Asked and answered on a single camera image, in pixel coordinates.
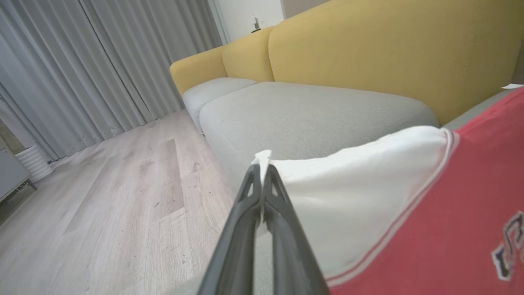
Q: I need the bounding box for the yellow and grey sofa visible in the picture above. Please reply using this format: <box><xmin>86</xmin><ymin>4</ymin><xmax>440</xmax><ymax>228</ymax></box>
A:
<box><xmin>166</xmin><ymin>88</ymin><xmax>517</xmax><ymax>295</ymax></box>

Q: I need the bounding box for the small grey sofa seat cushion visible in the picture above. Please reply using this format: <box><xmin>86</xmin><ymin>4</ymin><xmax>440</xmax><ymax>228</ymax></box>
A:
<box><xmin>182</xmin><ymin>77</ymin><xmax>259</xmax><ymax>134</ymax></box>

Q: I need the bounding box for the white low cabinet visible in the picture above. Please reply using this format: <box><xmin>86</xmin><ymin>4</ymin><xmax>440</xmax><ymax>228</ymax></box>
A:
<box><xmin>0</xmin><ymin>147</ymin><xmax>38</xmax><ymax>204</ymax></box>

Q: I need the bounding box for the white ribbed round bin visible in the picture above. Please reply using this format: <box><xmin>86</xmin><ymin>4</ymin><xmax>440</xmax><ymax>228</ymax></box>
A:
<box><xmin>16</xmin><ymin>145</ymin><xmax>54</xmax><ymax>184</ymax></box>

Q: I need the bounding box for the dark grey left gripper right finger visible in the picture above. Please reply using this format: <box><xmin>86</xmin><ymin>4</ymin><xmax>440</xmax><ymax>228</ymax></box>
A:
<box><xmin>262</xmin><ymin>164</ymin><xmax>330</xmax><ymax>295</ymax></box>

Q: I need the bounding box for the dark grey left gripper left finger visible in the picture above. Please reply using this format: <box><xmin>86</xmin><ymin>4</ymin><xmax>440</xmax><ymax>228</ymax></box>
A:
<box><xmin>198</xmin><ymin>164</ymin><xmax>263</xmax><ymax>295</ymax></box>

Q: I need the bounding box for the yellow sofa backrest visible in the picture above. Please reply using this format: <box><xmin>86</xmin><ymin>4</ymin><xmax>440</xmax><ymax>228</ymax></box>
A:
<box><xmin>170</xmin><ymin>0</ymin><xmax>524</xmax><ymax>127</ymax></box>

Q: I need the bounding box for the grey pleated curtain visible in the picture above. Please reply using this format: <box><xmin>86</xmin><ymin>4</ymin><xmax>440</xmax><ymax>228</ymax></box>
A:
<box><xmin>0</xmin><ymin>0</ymin><xmax>225</xmax><ymax>161</ymax></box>

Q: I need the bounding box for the red jersey with white sleeves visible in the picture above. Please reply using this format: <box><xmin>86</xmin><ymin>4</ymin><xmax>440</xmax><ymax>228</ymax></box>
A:
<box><xmin>251</xmin><ymin>84</ymin><xmax>524</xmax><ymax>295</ymax></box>

